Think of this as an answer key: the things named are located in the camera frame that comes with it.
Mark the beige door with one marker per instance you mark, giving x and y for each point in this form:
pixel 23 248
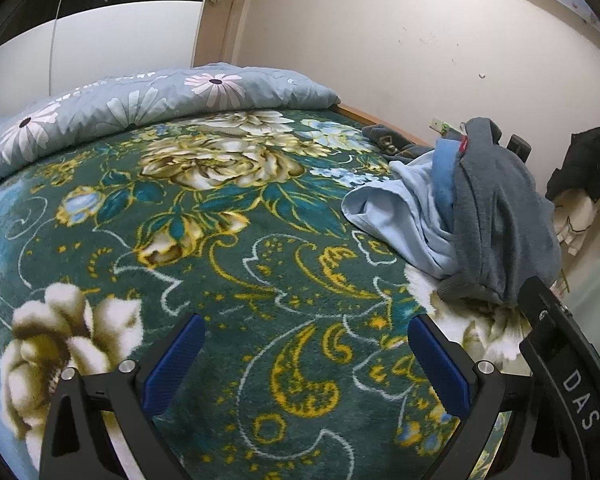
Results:
pixel 225 20

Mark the blue-grey floral quilt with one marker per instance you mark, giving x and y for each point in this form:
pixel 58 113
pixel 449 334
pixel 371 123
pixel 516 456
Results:
pixel 130 105

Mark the dark patterned cloth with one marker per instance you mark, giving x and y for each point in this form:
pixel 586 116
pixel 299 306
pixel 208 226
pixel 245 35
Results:
pixel 387 142

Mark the light blue garment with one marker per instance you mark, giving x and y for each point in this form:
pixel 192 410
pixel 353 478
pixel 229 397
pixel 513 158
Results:
pixel 395 210

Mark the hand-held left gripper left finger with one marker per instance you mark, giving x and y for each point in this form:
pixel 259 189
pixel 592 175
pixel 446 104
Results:
pixel 175 360

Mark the black chair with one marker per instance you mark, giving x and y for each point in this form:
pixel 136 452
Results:
pixel 520 147

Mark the wall socket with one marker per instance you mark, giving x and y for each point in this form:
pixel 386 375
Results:
pixel 442 127

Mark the white wardrobe with black stripe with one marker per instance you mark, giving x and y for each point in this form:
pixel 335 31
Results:
pixel 105 35

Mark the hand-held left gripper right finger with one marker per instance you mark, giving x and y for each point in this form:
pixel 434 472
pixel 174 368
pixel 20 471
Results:
pixel 437 365

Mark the grey fleece garment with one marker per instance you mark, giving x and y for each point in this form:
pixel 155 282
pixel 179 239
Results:
pixel 500 220

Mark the black jacket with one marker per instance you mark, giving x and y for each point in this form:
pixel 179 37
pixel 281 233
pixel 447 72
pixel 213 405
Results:
pixel 580 160

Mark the white garment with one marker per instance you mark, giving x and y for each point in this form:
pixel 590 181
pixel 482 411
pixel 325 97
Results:
pixel 572 220

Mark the green floral blanket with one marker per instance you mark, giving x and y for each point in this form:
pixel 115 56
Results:
pixel 280 240

